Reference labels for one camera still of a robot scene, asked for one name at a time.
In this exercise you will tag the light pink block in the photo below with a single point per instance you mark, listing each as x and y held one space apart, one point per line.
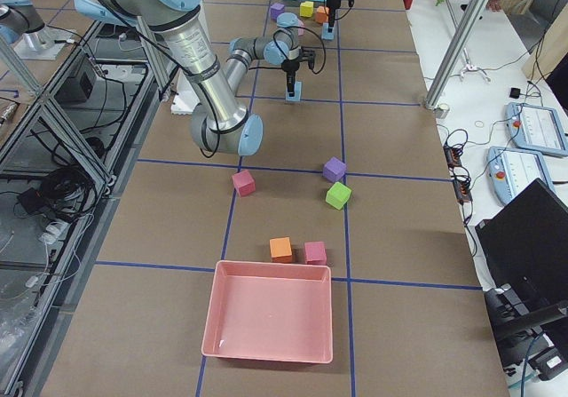
300 27

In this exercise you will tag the teach pendant near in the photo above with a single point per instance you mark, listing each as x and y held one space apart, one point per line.
511 170

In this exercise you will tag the green block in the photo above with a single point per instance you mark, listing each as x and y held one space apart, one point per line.
338 195

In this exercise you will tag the pink plastic tray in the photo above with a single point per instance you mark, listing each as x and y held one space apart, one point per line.
270 312

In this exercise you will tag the teach pendant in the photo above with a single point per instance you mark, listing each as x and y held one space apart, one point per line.
511 170
536 128

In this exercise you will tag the black laptop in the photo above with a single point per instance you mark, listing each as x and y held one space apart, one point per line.
526 242

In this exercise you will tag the aluminium frame post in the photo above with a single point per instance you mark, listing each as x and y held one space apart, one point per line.
453 52

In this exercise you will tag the orange block near pink tray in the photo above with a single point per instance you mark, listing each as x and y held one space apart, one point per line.
281 250

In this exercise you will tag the teach pendant far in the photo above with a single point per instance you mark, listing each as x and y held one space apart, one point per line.
536 128

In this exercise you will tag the orange block left side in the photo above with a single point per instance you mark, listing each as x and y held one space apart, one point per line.
321 14

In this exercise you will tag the purple block left side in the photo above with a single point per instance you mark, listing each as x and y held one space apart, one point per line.
275 10

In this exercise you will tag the yellow block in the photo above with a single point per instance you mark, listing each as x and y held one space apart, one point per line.
306 9

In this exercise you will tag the purple block right side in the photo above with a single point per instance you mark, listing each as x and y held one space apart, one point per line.
334 169

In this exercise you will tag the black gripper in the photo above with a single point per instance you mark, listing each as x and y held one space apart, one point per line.
290 67
333 3

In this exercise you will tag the light blue block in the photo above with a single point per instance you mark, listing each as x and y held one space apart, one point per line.
295 95
327 35

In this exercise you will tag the purple block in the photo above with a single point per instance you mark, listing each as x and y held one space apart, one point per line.
275 10
334 169

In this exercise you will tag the pink block near pedestal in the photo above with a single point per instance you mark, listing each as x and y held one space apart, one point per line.
243 182

